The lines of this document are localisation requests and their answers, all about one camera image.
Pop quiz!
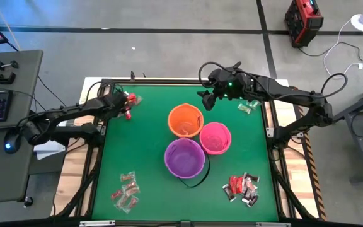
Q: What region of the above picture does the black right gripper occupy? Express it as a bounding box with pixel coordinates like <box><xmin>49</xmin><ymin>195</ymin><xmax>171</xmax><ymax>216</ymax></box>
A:
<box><xmin>196</xmin><ymin>67</ymin><xmax>252</xmax><ymax>112</ymax></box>

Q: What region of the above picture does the green candy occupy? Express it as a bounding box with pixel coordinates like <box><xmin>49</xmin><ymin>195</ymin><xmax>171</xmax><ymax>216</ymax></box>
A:
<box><xmin>237</xmin><ymin>103</ymin><xmax>252</xmax><ymax>115</ymax></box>
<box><xmin>247</xmin><ymin>99</ymin><xmax>262</xmax><ymax>110</ymax></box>

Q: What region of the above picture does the red chocolate wafer bar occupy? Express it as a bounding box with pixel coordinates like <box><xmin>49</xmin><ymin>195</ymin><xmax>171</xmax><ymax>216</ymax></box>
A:
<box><xmin>229</xmin><ymin>175</ymin><xmax>238</xmax><ymax>194</ymax></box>
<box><xmin>235</xmin><ymin>175</ymin><xmax>245</xmax><ymax>194</ymax></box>

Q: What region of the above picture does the dark brown chocolate bar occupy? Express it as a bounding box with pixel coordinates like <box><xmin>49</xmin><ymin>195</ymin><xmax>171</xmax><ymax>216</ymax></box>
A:
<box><xmin>243</xmin><ymin>181</ymin><xmax>258</xmax><ymax>193</ymax></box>
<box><xmin>246</xmin><ymin>195</ymin><xmax>260</xmax><ymax>208</ymax></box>
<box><xmin>241</xmin><ymin>189</ymin><xmax>255</xmax><ymax>201</ymax></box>
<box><xmin>222</xmin><ymin>184</ymin><xmax>236</xmax><ymax>202</ymax></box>
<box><xmin>243</xmin><ymin>172</ymin><xmax>260</xmax><ymax>183</ymax></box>

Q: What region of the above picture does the orange plastic halloween bucket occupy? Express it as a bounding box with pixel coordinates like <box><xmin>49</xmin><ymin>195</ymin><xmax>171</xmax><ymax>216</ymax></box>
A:
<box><xmin>167</xmin><ymin>103</ymin><xmax>205</xmax><ymax>139</ymax></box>

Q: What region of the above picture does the pink plastic halloween bucket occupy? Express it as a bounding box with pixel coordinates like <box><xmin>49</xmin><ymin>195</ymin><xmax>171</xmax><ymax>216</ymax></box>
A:
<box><xmin>199</xmin><ymin>121</ymin><xmax>233</xmax><ymax>156</ymax></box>

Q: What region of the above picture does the green table mat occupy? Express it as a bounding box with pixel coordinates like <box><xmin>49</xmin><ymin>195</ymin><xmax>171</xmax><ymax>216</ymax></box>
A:
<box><xmin>91</xmin><ymin>84</ymin><xmax>279</xmax><ymax>223</ymax></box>

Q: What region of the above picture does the white paper sheet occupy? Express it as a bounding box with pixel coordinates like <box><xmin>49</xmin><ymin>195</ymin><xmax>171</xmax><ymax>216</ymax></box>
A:
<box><xmin>33</xmin><ymin>140</ymin><xmax>66</xmax><ymax>161</ymax></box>

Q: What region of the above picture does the black computer mouse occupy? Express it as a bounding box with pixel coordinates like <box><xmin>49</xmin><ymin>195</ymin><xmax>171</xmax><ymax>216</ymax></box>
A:
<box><xmin>3</xmin><ymin>128</ymin><xmax>23</xmax><ymax>155</ymax></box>

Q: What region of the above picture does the yellow black hazard strip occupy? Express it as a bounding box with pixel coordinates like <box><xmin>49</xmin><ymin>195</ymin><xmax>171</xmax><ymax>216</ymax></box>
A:
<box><xmin>297</xmin><ymin>105</ymin><xmax>327</xmax><ymax>221</ymax></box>

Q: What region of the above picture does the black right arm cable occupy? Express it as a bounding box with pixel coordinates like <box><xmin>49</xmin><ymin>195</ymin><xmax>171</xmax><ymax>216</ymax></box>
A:
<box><xmin>320</xmin><ymin>73</ymin><xmax>349</xmax><ymax>99</ymax></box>
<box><xmin>197</xmin><ymin>61</ymin><xmax>233</xmax><ymax>88</ymax></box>

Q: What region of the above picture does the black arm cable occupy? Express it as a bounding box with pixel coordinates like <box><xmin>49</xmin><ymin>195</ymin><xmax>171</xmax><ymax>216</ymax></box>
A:
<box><xmin>85</xmin><ymin>80</ymin><xmax>116</xmax><ymax>102</ymax></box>
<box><xmin>320</xmin><ymin>73</ymin><xmax>349</xmax><ymax>99</ymax></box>
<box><xmin>197</xmin><ymin>61</ymin><xmax>233</xmax><ymax>88</ymax></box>

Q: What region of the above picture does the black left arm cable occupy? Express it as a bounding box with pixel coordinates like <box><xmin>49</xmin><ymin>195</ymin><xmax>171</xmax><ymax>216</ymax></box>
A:
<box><xmin>85</xmin><ymin>80</ymin><xmax>116</xmax><ymax>102</ymax></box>

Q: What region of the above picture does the purple bucket with black handle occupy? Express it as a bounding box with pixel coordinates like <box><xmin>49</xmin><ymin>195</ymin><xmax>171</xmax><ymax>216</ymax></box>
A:
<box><xmin>164</xmin><ymin>137</ymin><xmax>211</xmax><ymax>189</ymax></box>

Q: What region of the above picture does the black aluminium table frame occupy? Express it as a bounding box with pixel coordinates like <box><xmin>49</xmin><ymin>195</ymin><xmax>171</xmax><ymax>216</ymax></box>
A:
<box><xmin>50</xmin><ymin>77</ymin><xmax>326</xmax><ymax>227</ymax></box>

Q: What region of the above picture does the silver metal bracket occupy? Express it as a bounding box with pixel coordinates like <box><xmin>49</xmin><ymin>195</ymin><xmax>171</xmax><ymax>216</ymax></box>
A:
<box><xmin>255</xmin><ymin>222</ymin><xmax>292</xmax><ymax>227</ymax></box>
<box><xmin>79</xmin><ymin>220</ymin><xmax>116</xmax><ymax>227</ymax></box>

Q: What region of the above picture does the yellow hanging rope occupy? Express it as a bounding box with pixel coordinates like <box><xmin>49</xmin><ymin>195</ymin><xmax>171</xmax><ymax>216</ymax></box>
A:
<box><xmin>0</xmin><ymin>0</ymin><xmax>21</xmax><ymax>51</ymax></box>

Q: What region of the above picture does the black floor cable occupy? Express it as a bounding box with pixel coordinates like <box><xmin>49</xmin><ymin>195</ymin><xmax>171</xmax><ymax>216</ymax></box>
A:
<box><xmin>297</xmin><ymin>40</ymin><xmax>363</xmax><ymax>64</ymax></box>

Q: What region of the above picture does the white power cable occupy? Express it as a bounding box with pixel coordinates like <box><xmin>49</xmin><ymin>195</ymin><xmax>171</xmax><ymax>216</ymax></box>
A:
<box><xmin>322</xmin><ymin>17</ymin><xmax>363</xmax><ymax>79</ymax></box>

